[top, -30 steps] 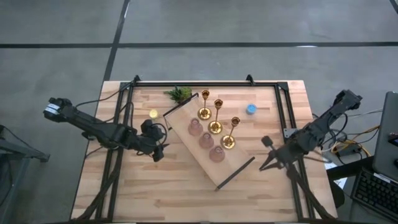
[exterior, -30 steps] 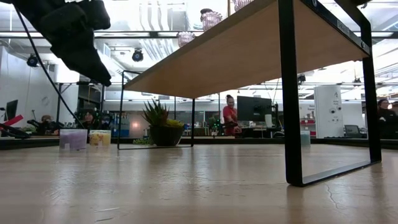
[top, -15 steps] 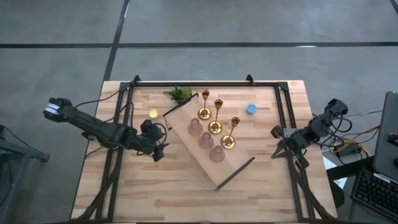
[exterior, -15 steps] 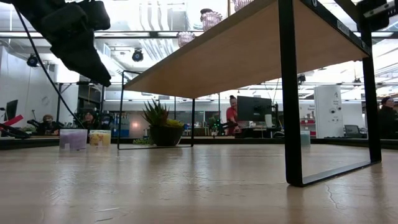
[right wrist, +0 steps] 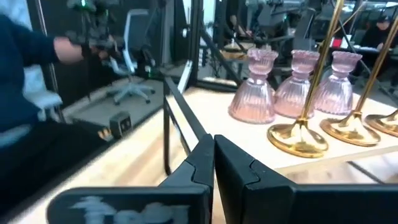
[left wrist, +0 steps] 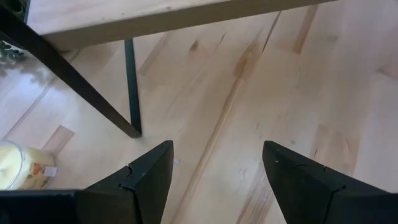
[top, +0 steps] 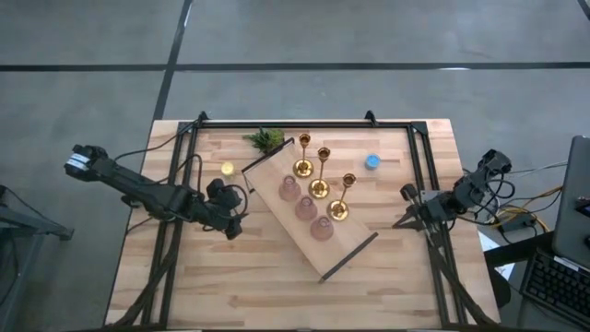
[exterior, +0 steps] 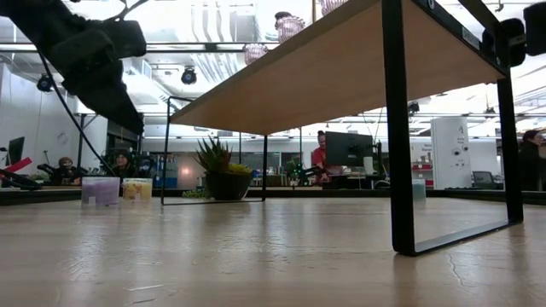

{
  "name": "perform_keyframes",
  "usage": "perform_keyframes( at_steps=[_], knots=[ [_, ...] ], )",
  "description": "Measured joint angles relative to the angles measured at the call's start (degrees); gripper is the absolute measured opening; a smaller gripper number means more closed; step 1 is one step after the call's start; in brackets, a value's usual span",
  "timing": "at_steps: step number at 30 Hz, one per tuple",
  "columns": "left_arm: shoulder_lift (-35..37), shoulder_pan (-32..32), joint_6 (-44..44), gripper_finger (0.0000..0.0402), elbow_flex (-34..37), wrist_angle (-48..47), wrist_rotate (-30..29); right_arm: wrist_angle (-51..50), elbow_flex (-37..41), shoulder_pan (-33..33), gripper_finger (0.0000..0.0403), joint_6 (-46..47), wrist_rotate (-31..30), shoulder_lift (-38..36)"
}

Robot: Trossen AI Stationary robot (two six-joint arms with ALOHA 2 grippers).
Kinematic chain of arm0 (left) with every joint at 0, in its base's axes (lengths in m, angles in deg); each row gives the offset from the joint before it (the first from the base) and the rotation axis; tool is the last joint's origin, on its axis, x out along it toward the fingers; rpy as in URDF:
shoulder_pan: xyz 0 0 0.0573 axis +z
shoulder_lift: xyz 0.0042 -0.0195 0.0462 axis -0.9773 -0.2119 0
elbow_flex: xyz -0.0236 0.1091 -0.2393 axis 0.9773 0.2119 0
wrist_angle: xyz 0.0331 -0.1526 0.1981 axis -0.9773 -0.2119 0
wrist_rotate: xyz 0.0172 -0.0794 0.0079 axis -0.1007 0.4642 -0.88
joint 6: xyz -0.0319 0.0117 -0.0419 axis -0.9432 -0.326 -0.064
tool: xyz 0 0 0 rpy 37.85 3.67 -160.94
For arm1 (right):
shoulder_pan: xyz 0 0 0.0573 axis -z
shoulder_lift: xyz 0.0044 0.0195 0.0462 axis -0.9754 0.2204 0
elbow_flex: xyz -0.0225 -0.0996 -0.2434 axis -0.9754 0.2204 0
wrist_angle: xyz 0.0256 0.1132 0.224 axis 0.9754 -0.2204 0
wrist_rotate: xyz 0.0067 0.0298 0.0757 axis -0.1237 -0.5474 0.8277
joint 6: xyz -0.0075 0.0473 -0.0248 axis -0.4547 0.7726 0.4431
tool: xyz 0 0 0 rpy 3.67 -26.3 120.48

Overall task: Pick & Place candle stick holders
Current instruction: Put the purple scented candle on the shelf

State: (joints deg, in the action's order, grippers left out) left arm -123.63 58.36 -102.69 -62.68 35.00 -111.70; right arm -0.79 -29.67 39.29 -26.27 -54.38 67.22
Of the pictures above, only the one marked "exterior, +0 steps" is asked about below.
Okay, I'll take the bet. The black ceiling spotlight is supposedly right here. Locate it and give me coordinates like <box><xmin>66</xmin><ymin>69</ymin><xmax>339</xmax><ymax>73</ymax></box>
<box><xmin>36</xmin><ymin>74</ymin><xmax>55</xmax><ymax>93</ymax></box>
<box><xmin>180</xmin><ymin>66</ymin><xmax>198</xmax><ymax>86</ymax></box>

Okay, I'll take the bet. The black rig post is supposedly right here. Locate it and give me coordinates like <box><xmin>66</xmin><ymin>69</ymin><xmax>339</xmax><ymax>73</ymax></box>
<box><xmin>78</xmin><ymin>113</ymin><xmax>86</xmax><ymax>168</ymax></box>

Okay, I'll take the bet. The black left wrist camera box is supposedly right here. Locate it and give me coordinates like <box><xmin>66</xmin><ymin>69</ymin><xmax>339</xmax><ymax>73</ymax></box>
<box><xmin>101</xmin><ymin>19</ymin><xmax>148</xmax><ymax>60</ymax></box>

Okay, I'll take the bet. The small black computer monitor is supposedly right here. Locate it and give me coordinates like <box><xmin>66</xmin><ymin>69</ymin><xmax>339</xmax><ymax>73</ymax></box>
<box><xmin>6</xmin><ymin>136</ymin><xmax>26</xmax><ymax>166</ymax></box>

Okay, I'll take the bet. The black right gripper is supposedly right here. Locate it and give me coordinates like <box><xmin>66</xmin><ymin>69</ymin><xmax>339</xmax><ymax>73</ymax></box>
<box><xmin>481</xmin><ymin>2</ymin><xmax>546</xmax><ymax>68</ymax></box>

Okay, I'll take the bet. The black angled bar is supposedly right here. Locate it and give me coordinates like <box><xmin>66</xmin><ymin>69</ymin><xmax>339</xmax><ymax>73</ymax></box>
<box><xmin>0</xmin><ymin>168</ymin><xmax>43</xmax><ymax>191</ymax></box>

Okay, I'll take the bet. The blue candle glass jar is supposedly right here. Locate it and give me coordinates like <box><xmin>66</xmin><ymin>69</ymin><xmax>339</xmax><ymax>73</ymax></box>
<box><xmin>411</xmin><ymin>178</ymin><xmax>427</xmax><ymax>202</ymax></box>

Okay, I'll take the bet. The blue storage bin rack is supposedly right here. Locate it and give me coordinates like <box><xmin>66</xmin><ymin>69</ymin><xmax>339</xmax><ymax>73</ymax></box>
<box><xmin>147</xmin><ymin>153</ymin><xmax>179</xmax><ymax>189</ymax></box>

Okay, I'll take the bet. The dark shelving unit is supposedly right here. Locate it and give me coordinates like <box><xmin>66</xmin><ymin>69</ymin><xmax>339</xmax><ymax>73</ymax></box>
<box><xmin>106</xmin><ymin>121</ymin><xmax>142</xmax><ymax>171</ymax></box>

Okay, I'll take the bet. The potted succulent plant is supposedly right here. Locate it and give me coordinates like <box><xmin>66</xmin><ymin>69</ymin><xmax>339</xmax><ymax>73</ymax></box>
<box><xmin>194</xmin><ymin>135</ymin><xmax>253</xmax><ymax>201</ymax></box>

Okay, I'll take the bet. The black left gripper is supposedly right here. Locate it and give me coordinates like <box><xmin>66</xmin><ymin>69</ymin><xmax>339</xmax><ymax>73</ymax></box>
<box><xmin>46</xmin><ymin>28</ymin><xmax>145</xmax><ymax>136</ymax></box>

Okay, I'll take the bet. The grey office chair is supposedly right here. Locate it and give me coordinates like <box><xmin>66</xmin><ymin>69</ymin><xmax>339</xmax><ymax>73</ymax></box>
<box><xmin>472</xmin><ymin>170</ymin><xmax>494</xmax><ymax>190</ymax></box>

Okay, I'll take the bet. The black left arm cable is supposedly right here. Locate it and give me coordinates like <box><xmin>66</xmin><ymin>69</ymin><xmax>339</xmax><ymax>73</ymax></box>
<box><xmin>36</xmin><ymin>49</ymin><xmax>117</xmax><ymax>177</ymax></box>

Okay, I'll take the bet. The wooden shelf riser black frame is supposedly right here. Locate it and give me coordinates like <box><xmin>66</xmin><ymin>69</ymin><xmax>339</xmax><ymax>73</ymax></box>
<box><xmin>160</xmin><ymin>0</ymin><xmax>525</xmax><ymax>258</ymax></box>

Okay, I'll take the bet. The red bar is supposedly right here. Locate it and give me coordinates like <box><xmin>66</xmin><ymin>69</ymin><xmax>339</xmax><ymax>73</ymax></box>
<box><xmin>0</xmin><ymin>156</ymin><xmax>33</xmax><ymax>175</ymax></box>

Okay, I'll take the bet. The white round pillar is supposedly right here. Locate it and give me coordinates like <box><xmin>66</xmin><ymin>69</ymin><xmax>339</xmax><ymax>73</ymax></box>
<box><xmin>430</xmin><ymin>117</ymin><xmax>473</xmax><ymax>190</ymax></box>

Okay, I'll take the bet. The pink ribbed glass candle holder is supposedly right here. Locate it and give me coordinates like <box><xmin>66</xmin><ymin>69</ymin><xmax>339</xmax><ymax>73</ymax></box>
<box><xmin>319</xmin><ymin>0</ymin><xmax>349</xmax><ymax>16</ymax></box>
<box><xmin>242</xmin><ymin>42</ymin><xmax>270</xmax><ymax>67</ymax></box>
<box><xmin>275</xmin><ymin>15</ymin><xmax>306</xmax><ymax>43</ymax></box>

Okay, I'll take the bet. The yellow candle glass jar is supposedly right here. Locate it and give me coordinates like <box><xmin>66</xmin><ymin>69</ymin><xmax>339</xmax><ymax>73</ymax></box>
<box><xmin>122</xmin><ymin>177</ymin><xmax>154</xmax><ymax>202</ymax></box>

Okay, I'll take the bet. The person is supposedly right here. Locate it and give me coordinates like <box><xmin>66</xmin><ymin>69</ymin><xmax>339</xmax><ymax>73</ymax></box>
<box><xmin>310</xmin><ymin>130</ymin><xmax>342</xmax><ymax>184</ymax></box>
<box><xmin>522</xmin><ymin>129</ymin><xmax>546</xmax><ymax>192</ymax></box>
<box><xmin>111</xmin><ymin>149</ymin><xmax>134</xmax><ymax>178</ymax></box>

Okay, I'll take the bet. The clear plastic container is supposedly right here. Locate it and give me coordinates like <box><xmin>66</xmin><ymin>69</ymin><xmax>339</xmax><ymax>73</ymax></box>
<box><xmin>80</xmin><ymin>177</ymin><xmax>121</xmax><ymax>209</ymax></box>

